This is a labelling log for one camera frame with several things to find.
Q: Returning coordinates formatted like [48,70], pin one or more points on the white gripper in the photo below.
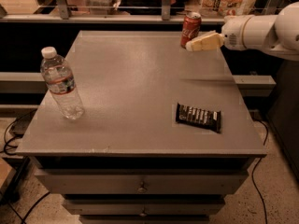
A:
[233,34]

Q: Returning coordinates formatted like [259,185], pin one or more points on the red coke can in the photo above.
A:
[191,27]

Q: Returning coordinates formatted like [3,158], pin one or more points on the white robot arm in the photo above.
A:
[274,35]

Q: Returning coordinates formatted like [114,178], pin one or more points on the clear plastic water bottle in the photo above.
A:
[61,83]

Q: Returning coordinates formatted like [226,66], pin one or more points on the grey shelf ledge right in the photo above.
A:
[254,85]

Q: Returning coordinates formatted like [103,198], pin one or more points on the grey shelf ledge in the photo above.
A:
[11,82]
[254,85]

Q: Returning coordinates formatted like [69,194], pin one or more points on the black bag behind railing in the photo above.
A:
[149,7]

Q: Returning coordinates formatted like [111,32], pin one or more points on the black chocolate bar wrapper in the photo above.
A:
[197,117]

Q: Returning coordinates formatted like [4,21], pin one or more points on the grey drawer cabinet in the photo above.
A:
[130,84]

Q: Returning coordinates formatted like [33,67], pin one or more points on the metal railing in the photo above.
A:
[75,10]

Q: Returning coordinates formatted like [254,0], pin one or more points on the top drawer with knob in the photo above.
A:
[84,182]

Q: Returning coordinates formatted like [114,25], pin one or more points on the drawer with knob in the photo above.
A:
[84,182]
[143,208]

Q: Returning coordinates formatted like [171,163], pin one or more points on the grey shelf ledge left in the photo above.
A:
[11,82]

